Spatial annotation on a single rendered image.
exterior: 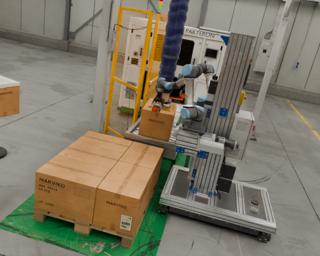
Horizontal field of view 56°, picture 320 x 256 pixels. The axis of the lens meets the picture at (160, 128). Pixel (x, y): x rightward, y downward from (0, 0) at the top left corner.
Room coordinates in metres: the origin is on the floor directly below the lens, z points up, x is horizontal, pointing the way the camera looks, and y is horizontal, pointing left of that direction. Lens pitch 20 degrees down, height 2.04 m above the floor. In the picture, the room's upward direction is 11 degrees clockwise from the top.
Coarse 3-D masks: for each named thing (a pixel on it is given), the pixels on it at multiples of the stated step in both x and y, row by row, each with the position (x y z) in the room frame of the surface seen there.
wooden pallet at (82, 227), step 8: (152, 192) 3.23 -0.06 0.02; (40, 216) 2.37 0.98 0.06; (56, 216) 2.35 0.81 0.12; (64, 216) 2.34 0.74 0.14; (80, 224) 2.32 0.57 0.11; (88, 224) 2.30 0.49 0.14; (80, 232) 2.31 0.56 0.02; (88, 232) 2.31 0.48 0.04; (112, 232) 2.27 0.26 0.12; (136, 232) 2.45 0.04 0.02; (128, 240) 2.25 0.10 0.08
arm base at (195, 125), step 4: (192, 120) 2.96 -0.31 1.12; (196, 120) 2.94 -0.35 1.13; (200, 120) 2.95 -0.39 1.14; (188, 124) 2.97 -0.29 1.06; (192, 124) 2.94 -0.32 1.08; (196, 124) 2.93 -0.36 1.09; (200, 124) 2.95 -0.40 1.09; (192, 128) 2.93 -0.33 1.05; (196, 128) 2.92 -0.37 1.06; (200, 128) 2.94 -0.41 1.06
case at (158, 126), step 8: (176, 104) 4.11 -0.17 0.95; (144, 112) 3.59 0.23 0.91; (152, 112) 3.58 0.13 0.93; (160, 112) 3.58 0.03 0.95; (168, 112) 3.65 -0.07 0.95; (144, 120) 3.59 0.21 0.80; (152, 120) 3.58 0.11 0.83; (160, 120) 3.58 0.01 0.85; (168, 120) 3.57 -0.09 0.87; (144, 128) 3.59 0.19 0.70; (152, 128) 3.58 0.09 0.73; (160, 128) 3.57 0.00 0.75; (168, 128) 3.57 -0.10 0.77; (152, 136) 3.58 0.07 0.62; (160, 136) 3.57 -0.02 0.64; (168, 136) 3.57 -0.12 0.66
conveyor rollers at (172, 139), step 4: (180, 104) 5.69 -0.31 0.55; (176, 108) 5.34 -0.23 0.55; (180, 108) 5.41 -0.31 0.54; (176, 112) 5.07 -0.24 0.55; (176, 116) 4.87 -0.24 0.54; (176, 120) 4.62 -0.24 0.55; (180, 124) 4.49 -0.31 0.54; (172, 128) 4.24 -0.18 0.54; (136, 132) 3.79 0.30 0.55; (172, 132) 4.06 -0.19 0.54; (172, 136) 3.89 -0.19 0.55; (172, 140) 3.78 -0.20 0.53
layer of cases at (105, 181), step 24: (72, 144) 3.07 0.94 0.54; (96, 144) 3.19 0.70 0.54; (120, 144) 3.31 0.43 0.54; (144, 144) 3.45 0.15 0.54; (48, 168) 2.47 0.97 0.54; (72, 168) 2.56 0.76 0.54; (96, 168) 2.64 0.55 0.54; (120, 168) 2.73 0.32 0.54; (144, 168) 2.83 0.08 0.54; (48, 192) 2.36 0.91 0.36; (72, 192) 2.33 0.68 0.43; (96, 192) 2.32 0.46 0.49; (120, 192) 2.30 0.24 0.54; (144, 192) 2.47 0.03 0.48; (72, 216) 2.33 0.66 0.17; (96, 216) 2.30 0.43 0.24; (120, 216) 2.27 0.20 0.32
